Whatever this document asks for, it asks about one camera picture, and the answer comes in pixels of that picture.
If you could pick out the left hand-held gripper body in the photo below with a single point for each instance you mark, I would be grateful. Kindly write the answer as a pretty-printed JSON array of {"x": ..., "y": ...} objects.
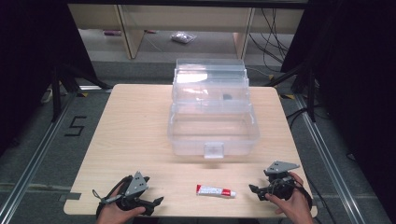
[{"x": 137, "y": 185}]

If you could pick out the aluminium floor rail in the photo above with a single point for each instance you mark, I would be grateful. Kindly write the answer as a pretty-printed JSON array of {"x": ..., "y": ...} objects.
[
  {"x": 330, "y": 161},
  {"x": 31, "y": 165}
]

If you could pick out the black curtain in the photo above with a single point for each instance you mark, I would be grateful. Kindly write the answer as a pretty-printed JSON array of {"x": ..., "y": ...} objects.
[
  {"x": 28, "y": 62},
  {"x": 358, "y": 77}
]

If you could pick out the yellow and black tape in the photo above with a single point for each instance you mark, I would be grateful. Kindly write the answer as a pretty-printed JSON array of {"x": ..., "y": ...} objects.
[
  {"x": 82, "y": 94},
  {"x": 287, "y": 96}
]

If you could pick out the person's left hand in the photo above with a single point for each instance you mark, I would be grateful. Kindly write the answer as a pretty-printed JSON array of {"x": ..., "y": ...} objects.
[{"x": 112, "y": 214}]

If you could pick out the wooden shelf unit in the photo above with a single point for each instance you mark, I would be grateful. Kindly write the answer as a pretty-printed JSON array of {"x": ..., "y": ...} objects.
[{"x": 186, "y": 18}]

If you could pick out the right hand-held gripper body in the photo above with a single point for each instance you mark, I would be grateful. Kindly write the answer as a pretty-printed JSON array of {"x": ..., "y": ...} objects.
[{"x": 280, "y": 168}]

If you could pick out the clear plastic storage box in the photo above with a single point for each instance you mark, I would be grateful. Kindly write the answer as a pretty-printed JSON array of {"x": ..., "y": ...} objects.
[{"x": 213, "y": 124}]

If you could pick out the person's right hand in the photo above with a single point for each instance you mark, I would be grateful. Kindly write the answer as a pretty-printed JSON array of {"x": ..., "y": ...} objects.
[{"x": 295, "y": 208}]

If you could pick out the white and red tube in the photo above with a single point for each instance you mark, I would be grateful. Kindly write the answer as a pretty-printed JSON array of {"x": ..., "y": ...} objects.
[{"x": 214, "y": 190}]

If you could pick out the clear plastic bag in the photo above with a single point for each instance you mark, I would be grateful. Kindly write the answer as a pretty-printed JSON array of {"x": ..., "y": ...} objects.
[{"x": 183, "y": 37}]

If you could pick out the black metal stand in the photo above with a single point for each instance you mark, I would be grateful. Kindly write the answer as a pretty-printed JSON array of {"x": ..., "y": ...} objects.
[
  {"x": 56, "y": 93},
  {"x": 310, "y": 93}
]

